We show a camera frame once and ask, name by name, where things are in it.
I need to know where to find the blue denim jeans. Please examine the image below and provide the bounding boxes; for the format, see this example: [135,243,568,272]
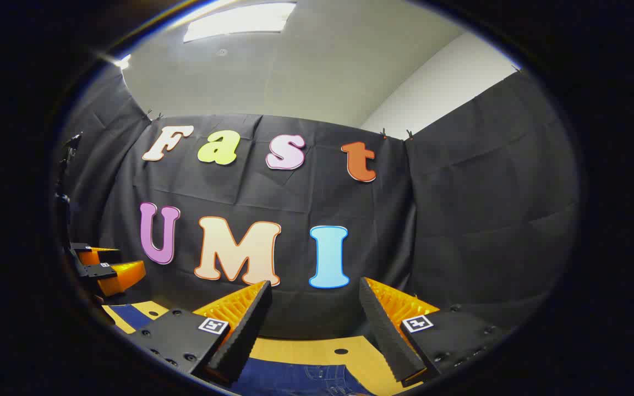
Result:
[109,304,374,396]

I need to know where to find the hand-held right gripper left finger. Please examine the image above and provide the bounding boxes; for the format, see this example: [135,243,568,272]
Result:
[129,280,272,387]

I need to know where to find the large ceiling light panel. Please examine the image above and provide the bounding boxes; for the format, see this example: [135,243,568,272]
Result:
[183,2,297,43]

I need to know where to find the black backdrop cloth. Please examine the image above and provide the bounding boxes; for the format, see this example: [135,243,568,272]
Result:
[56,66,581,340]

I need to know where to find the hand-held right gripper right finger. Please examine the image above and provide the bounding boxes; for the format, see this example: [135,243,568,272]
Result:
[359,277,510,386]

